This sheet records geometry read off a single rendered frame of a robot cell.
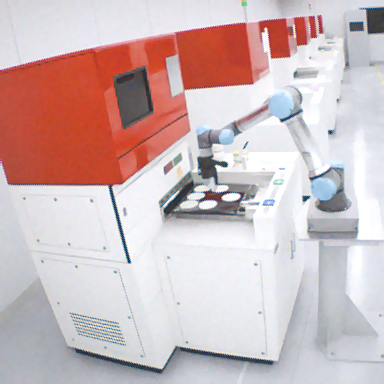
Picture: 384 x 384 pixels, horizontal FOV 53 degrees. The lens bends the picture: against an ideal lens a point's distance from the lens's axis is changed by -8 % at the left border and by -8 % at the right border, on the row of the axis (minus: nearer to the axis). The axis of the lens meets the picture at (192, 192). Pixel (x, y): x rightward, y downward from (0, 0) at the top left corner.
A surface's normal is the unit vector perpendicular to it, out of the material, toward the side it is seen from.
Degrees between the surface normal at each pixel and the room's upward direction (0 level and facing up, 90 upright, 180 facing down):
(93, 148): 90
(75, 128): 90
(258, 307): 90
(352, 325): 90
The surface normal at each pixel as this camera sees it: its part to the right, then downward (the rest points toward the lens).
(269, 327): -0.36, 0.41
